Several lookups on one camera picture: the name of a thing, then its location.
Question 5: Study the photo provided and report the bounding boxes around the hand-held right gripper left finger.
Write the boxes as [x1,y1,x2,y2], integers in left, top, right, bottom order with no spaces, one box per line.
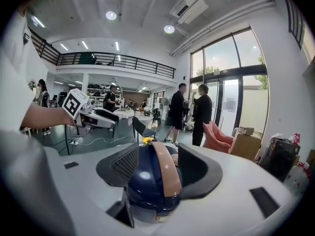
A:
[44,142,140,236]

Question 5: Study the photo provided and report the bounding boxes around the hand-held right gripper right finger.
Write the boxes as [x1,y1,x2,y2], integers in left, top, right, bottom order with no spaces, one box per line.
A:
[172,143,293,236]

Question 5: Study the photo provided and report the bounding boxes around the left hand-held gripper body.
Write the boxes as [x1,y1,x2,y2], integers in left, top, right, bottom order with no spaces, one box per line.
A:
[62,88,96,129]

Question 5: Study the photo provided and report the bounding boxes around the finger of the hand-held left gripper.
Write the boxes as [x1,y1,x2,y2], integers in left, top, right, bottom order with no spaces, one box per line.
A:
[94,108,121,122]
[85,116,117,129]

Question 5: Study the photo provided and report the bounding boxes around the navy blue rice cooker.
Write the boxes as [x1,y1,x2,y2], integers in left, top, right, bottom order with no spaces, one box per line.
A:
[126,141,184,223]

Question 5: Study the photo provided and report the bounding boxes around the person's left forearm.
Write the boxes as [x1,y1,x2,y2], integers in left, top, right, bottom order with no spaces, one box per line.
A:
[19,101,77,130]

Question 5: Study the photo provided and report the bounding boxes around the dark chair with black legs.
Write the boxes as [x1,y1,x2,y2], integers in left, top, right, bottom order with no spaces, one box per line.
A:
[132,116,157,142]

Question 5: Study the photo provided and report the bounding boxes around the pink cushioned chair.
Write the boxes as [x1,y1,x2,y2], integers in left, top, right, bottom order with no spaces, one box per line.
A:
[202,121,234,154]

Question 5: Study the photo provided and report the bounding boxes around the black balcony railing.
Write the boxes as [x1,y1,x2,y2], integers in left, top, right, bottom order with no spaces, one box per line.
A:
[28,27,177,80]

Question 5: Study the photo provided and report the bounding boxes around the large cardboard box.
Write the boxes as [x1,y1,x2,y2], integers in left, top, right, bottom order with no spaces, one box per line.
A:
[230,126,263,161]

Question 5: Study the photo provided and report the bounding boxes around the person's white shirt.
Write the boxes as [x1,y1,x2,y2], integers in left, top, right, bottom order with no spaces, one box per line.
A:
[0,8,50,137]

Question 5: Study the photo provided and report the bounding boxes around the glass entrance door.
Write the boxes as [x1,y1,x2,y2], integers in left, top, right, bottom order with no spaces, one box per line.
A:
[189,26,269,138]

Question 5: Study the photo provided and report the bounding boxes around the black box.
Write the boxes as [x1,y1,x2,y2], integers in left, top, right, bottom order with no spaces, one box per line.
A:
[258,138,301,183]

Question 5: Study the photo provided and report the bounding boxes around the plastic bags of bottles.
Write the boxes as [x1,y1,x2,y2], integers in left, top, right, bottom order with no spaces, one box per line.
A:
[285,161,311,197]

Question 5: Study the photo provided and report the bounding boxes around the white ceiling air conditioner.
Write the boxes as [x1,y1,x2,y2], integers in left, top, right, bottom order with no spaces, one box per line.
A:
[169,0,209,25]

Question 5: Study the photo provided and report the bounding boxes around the white cable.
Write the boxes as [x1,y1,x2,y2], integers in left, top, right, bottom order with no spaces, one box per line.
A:
[76,136,133,146]

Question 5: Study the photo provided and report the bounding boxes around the black cable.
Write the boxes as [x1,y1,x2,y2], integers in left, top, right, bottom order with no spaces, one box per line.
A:
[64,124,71,156]

